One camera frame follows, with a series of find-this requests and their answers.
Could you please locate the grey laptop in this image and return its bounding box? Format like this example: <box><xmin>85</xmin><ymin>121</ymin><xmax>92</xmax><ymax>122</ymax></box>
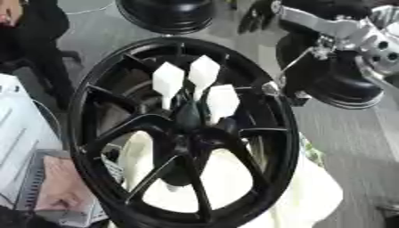
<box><xmin>13</xmin><ymin>149</ymin><xmax>112</xmax><ymax>228</ymax></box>

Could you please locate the thin white cable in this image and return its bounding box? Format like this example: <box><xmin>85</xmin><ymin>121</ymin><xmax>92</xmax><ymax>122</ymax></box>
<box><xmin>63</xmin><ymin>2</ymin><xmax>116</xmax><ymax>16</ymax></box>

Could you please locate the person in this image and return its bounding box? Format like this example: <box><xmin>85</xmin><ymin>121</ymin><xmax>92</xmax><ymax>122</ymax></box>
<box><xmin>0</xmin><ymin>0</ymin><xmax>85</xmax><ymax>111</ymax></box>

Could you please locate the black spoked wheel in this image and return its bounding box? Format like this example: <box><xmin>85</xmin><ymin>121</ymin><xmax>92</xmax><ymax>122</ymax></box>
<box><xmin>65</xmin><ymin>36</ymin><xmax>303</xmax><ymax>228</ymax></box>

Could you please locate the person's hand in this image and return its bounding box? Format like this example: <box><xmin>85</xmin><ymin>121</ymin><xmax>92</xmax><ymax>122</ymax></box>
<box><xmin>34</xmin><ymin>155</ymin><xmax>99</xmax><ymax>213</ymax></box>
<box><xmin>0</xmin><ymin>0</ymin><xmax>24</xmax><ymax>29</ymax></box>

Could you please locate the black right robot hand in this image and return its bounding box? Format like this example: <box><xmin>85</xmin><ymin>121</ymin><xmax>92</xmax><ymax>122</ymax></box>
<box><xmin>237</xmin><ymin>0</ymin><xmax>387</xmax><ymax>110</ymax></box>

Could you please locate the black round wheel rim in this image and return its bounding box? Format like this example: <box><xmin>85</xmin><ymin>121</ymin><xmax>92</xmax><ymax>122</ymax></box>
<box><xmin>113</xmin><ymin>0</ymin><xmax>217</xmax><ymax>36</ymax></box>

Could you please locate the white plastic case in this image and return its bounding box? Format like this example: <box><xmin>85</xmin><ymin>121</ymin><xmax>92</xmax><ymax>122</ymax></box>
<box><xmin>0</xmin><ymin>73</ymin><xmax>66</xmax><ymax>207</ymax></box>

